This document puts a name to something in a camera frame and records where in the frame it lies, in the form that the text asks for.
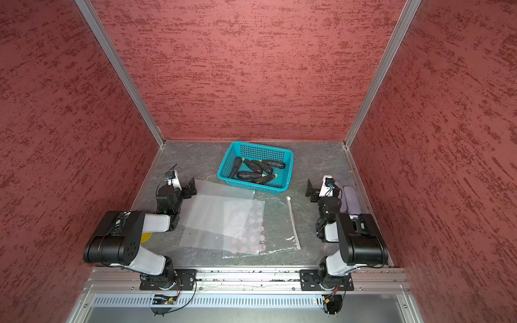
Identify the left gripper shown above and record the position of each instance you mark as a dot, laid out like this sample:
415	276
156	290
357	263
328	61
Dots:
186	190

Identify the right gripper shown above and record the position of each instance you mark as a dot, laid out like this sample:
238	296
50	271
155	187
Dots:
315	192

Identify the clear zip-top bag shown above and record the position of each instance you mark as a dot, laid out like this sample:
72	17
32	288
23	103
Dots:
217	211

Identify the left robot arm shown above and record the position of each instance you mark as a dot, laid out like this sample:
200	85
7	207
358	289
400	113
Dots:
116	242

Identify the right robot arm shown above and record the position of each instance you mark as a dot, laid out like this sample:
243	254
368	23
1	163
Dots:
341	222

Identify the clear bag with white zipper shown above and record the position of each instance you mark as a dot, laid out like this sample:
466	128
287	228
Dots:
278	229

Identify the pink dotted zip-top bag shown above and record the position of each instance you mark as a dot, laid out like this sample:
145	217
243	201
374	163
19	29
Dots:
252	241

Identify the purple roller left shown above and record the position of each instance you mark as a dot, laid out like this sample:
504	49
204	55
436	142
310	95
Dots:
353	206

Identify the teal plastic basket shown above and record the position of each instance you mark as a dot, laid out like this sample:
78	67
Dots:
252	151

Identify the left circuit board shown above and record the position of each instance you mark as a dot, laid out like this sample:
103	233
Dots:
164	300

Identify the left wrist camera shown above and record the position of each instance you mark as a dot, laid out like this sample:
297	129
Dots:
172	177

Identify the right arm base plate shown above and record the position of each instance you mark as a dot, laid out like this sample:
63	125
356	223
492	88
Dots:
316	281

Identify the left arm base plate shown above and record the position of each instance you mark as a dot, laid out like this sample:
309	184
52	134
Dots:
178	280

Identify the aluminium front rail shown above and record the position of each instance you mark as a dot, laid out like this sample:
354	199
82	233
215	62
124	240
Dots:
241	287

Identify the right corner aluminium post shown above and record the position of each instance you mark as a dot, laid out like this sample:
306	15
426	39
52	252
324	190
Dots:
404	21

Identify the corner aluminium post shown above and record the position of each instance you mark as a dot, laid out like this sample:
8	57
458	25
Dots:
404	21
88	12

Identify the left corner aluminium post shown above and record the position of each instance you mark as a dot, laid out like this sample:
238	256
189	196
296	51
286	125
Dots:
88	12

